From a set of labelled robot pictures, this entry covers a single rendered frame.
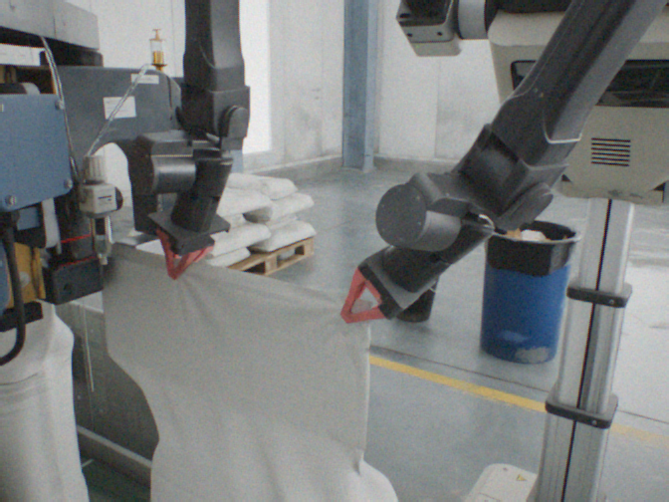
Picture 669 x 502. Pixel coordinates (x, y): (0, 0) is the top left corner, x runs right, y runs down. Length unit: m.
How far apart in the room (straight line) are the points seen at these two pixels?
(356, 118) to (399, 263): 8.91
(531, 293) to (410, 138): 6.72
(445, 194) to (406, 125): 8.86
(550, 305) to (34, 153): 2.60
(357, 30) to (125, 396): 8.36
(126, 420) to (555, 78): 1.44
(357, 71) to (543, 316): 7.10
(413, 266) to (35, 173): 0.36
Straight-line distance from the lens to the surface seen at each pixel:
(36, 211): 0.62
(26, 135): 0.54
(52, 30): 0.77
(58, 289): 0.88
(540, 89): 0.51
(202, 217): 0.75
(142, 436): 1.66
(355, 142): 9.50
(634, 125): 1.00
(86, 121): 0.88
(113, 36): 6.08
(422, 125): 9.24
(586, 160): 1.06
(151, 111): 0.96
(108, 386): 1.69
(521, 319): 2.89
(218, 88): 0.69
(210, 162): 0.71
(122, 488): 1.54
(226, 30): 0.69
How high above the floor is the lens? 1.31
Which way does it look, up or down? 16 degrees down
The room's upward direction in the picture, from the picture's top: 1 degrees clockwise
